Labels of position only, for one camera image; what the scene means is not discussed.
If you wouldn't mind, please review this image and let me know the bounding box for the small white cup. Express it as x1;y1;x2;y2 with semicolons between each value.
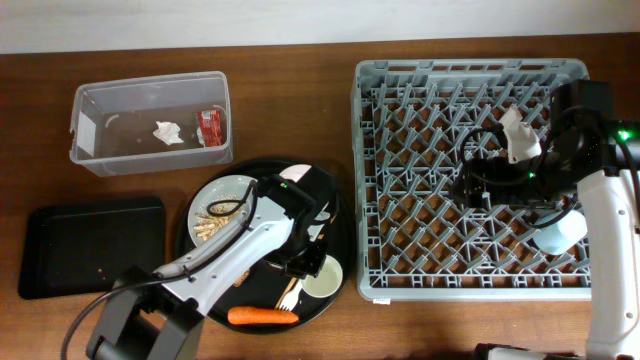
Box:
302;255;343;298

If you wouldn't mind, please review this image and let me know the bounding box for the pink shallow bowl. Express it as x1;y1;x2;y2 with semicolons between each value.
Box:
279;164;311;183

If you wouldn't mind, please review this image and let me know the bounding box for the blue plastic cup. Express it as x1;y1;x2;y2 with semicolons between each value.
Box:
533;210;587;255

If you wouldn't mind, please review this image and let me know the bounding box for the red snack wrapper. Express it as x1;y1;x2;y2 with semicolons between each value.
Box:
196;108;224;147

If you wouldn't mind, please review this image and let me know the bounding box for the white tissue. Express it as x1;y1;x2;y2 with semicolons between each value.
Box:
153;121;183;146

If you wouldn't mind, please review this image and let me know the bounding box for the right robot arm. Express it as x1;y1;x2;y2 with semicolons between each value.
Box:
450;79;639;359

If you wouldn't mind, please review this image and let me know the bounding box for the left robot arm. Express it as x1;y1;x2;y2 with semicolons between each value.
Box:
85;165;340;359

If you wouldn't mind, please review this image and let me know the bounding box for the grey dishwasher rack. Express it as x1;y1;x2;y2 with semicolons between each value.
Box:
351;59;591;303

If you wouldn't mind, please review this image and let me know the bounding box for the white plastic fork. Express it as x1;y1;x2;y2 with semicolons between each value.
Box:
278;279;302;311

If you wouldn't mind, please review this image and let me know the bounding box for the round black serving tray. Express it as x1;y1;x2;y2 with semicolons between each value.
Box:
208;158;356;335

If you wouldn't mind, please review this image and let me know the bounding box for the brown walnut shell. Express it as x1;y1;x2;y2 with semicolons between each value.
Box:
233;270;250;287

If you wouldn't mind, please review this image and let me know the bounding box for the orange carrot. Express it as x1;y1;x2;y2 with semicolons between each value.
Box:
227;306;299;325

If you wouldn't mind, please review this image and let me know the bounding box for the grey plate with rice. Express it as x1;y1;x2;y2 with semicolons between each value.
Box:
187;175;254;247

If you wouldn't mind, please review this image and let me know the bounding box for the clear plastic bin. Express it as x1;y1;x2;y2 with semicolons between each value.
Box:
69;71;233;177

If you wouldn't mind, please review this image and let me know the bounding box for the black rectangular tray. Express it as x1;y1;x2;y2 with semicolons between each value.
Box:
18;196;166;300

